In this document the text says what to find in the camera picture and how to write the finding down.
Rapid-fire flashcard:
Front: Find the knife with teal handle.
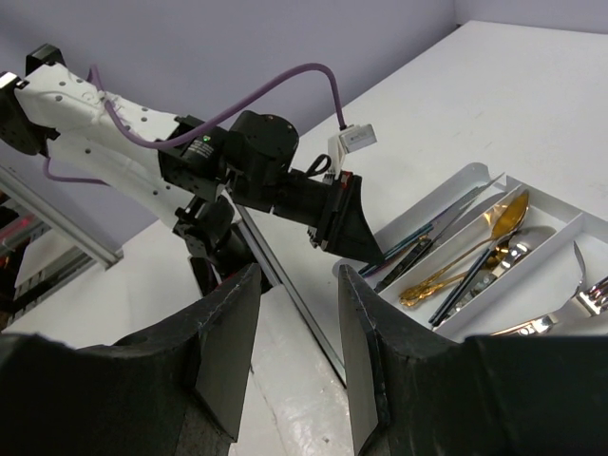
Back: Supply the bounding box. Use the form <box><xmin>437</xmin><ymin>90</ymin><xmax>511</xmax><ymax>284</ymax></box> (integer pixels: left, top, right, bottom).
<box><xmin>358</xmin><ymin>173</ymin><xmax>504</xmax><ymax>276</ymax></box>

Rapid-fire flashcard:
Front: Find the ornate gold spoon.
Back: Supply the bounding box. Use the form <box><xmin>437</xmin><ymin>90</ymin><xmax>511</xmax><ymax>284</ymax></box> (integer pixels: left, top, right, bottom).
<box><xmin>399</xmin><ymin>237</ymin><xmax>509</xmax><ymax>308</ymax></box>

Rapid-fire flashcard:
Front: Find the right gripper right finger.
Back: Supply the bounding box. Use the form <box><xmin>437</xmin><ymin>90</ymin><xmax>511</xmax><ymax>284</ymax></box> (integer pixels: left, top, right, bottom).
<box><xmin>338</xmin><ymin>265</ymin><xmax>607</xmax><ymax>455</ymax></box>

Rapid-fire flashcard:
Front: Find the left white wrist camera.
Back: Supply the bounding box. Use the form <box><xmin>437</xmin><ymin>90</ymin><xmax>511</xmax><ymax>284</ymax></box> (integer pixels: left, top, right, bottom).
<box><xmin>328</xmin><ymin>123</ymin><xmax>377</xmax><ymax>177</ymax></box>

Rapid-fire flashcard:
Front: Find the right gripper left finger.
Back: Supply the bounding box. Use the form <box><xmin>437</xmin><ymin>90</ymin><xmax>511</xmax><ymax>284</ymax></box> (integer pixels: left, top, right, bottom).
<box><xmin>1</xmin><ymin>264</ymin><xmax>261</xmax><ymax>455</ymax></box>

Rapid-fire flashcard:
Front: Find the knife with black handle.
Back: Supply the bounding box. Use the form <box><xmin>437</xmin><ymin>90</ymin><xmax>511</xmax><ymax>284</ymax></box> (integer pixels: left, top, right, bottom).
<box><xmin>374</xmin><ymin>194</ymin><xmax>503</xmax><ymax>293</ymax></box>

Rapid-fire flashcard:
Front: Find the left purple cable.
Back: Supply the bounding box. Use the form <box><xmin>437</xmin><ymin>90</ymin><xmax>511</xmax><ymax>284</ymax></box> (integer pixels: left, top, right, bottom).
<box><xmin>43</xmin><ymin>63</ymin><xmax>348</xmax><ymax>184</ymax></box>

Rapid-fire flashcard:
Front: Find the white three-compartment cutlery tray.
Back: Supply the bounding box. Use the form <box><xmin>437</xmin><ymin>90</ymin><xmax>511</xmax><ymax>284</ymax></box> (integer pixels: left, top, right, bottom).
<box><xmin>332</xmin><ymin>161</ymin><xmax>608</xmax><ymax>343</ymax></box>

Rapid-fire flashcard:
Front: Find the copper fork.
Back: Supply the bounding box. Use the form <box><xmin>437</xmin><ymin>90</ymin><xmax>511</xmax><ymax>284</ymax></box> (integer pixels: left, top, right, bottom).
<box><xmin>584</xmin><ymin>276</ymin><xmax>608</xmax><ymax>314</ymax></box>

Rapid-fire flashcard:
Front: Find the fork with black handle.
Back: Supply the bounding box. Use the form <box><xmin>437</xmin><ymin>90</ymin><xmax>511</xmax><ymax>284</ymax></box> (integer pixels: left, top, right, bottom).
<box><xmin>488</xmin><ymin>294</ymin><xmax>608</xmax><ymax>337</ymax></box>

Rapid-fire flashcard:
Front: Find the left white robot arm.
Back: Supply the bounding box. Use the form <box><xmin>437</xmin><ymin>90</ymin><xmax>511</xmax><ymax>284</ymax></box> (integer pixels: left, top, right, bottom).
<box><xmin>1</xmin><ymin>45</ymin><xmax>382</xmax><ymax>265</ymax></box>

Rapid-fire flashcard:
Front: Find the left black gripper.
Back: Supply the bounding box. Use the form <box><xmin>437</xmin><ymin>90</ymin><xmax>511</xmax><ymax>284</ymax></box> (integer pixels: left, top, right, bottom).
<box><xmin>232</xmin><ymin>170</ymin><xmax>383</xmax><ymax>262</ymax></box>

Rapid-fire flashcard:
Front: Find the iridescent rainbow knife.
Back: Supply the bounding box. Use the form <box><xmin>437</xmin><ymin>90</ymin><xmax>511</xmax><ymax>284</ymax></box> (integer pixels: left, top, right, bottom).
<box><xmin>358</xmin><ymin>222</ymin><xmax>432</xmax><ymax>276</ymax></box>

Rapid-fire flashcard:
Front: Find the spoon with black handle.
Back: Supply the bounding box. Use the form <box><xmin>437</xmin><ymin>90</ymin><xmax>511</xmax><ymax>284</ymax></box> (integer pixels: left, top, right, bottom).
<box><xmin>428</xmin><ymin>225</ymin><xmax>557</xmax><ymax>328</ymax></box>

